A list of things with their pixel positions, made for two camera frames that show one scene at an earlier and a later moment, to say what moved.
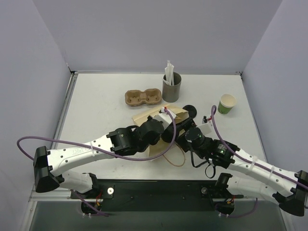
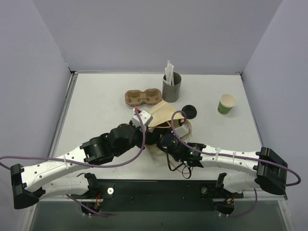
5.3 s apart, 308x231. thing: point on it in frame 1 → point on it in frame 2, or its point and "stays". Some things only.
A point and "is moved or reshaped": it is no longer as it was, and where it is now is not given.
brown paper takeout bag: x=150 y=124 is moved or reshaped
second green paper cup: x=226 y=102 stays
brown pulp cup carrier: x=135 y=97 stays
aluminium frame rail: x=61 y=195 stays
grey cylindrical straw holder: x=171 y=93 stays
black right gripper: x=184 y=125 → x=162 y=138
